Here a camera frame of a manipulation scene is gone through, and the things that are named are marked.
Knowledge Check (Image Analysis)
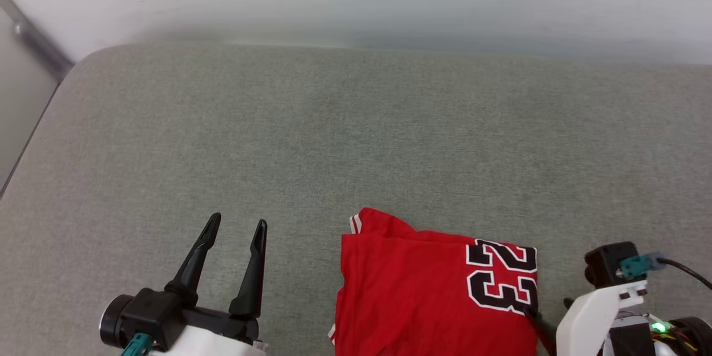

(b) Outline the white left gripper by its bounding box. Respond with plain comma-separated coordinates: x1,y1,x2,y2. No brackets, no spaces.
149,212,269,356

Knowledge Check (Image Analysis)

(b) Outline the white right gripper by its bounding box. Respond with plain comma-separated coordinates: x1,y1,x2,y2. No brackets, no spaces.
525,280,649,356

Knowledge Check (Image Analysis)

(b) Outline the red and white basketball jersey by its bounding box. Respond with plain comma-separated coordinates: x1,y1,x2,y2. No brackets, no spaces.
328,207,541,356

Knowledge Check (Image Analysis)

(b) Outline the grey fabric sofa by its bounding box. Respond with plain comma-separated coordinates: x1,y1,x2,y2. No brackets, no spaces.
0,42,712,356

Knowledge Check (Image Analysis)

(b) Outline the teal right camera connector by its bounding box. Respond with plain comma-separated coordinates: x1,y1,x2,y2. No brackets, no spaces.
620,254,664,280

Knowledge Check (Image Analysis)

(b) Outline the teal camera connector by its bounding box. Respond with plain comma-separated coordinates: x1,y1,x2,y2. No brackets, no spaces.
121,333,154,356
620,254,664,280

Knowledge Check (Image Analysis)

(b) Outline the teal left camera connector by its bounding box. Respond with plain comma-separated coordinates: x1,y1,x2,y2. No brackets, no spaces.
121,333,154,356

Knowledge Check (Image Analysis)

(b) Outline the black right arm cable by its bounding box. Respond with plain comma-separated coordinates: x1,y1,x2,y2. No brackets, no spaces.
656,258,712,290

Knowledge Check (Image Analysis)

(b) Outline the grey metal wall rail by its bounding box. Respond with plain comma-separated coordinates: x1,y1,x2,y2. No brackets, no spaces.
0,0,76,82

